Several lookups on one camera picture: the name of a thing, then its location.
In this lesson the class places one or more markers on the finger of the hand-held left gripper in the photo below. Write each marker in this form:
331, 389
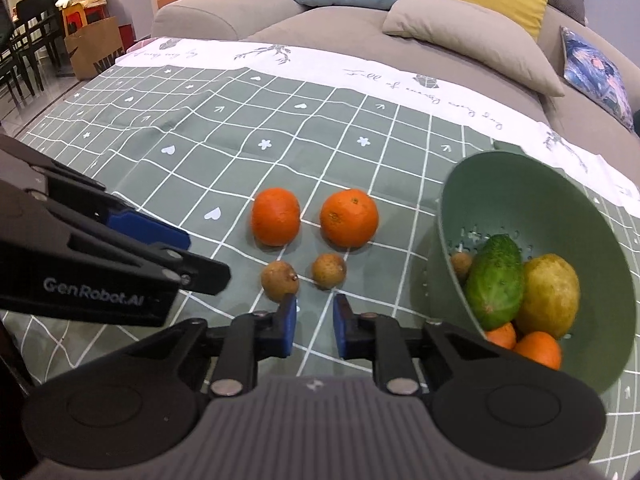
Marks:
150, 232
200, 272

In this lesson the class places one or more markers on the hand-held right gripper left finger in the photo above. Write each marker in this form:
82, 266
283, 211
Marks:
285, 327

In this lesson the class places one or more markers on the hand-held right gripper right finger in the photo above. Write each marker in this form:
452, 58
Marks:
344, 327

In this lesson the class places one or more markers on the brown longan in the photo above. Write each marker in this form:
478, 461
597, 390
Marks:
460, 265
280, 280
329, 270

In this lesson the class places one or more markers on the orange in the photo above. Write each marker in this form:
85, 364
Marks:
540, 351
502, 336
275, 216
349, 217

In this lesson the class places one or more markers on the green cucumber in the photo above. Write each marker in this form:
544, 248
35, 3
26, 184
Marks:
495, 280

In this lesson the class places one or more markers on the green colander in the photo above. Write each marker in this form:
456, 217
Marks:
525, 200

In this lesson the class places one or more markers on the green checked tablecloth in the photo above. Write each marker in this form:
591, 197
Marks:
200, 135

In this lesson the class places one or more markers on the brown paper bag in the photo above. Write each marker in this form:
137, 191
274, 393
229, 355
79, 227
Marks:
95, 45

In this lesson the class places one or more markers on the black dining chair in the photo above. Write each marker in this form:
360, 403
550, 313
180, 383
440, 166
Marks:
17, 60
40, 15

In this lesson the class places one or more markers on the beige sofa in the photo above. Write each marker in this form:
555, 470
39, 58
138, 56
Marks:
340, 30

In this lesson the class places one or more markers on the beige pillow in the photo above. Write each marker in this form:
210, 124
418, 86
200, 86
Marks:
465, 30

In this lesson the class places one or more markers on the printed figure pillow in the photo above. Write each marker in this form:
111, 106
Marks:
595, 75

